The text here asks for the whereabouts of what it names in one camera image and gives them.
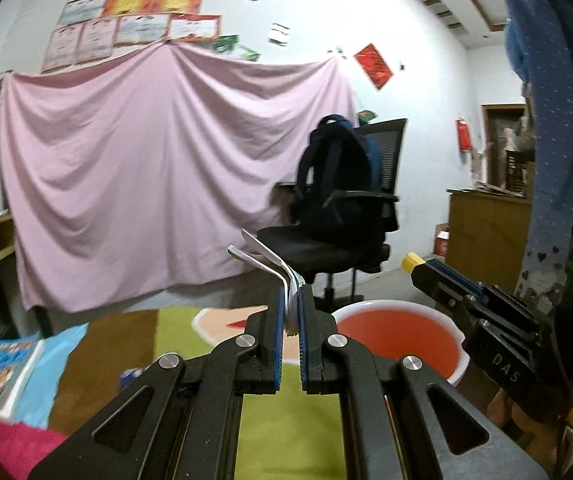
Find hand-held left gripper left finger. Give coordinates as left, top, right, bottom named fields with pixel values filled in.
left=26, top=287, right=284, bottom=480

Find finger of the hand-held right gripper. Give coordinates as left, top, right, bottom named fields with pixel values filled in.
left=400, top=252, right=488, bottom=332

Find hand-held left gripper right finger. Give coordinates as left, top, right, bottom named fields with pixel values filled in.
left=297, top=285, right=550, bottom=480

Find red basin with white rim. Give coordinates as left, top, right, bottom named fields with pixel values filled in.
left=330, top=300, right=468, bottom=387

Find person's right hand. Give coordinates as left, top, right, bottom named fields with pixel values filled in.
left=485, top=389, right=567, bottom=466

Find red cardboard box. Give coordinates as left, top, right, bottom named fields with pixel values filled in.
left=433, top=223, right=451, bottom=259

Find wooden cabinet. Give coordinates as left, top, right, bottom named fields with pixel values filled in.
left=446, top=186, right=535, bottom=294

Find black office chair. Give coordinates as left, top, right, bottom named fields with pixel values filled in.
left=256, top=117, right=409, bottom=312

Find red fire extinguisher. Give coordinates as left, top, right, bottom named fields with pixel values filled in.
left=455, top=117, right=473, bottom=152

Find dark blue backpack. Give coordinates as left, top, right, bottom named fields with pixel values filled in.
left=289, top=114, right=383, bottom=242

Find colourful patchwork blanket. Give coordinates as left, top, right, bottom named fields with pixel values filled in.
left=0, top=305, right=362, bottom=480

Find blue dotted clothing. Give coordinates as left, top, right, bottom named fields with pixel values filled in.
left=496, top=0, right=573, bottom=311

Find pink hanging sheet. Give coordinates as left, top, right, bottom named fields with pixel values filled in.
left=0, top=40, right=360, bottom=314

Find blue cartoon book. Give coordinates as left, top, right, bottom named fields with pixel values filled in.
left=0, top=337, right=46, bottom=422

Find brown door frame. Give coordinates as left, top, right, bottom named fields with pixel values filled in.
left=481, top=103, right=530, bottom=187

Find red diamond wall poster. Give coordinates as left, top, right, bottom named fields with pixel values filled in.
left=353, top=42, right=395, bottom=92

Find white wall paper note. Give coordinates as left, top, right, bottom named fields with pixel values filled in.
left=267, top=22, right=290, bottom=46

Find green wall stickers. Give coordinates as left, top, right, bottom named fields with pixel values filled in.
left=210, top=35, right=260, bottom=62

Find group of wall certificates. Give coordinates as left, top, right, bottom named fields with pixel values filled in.
left=41, top=0, right=262, bottom=74

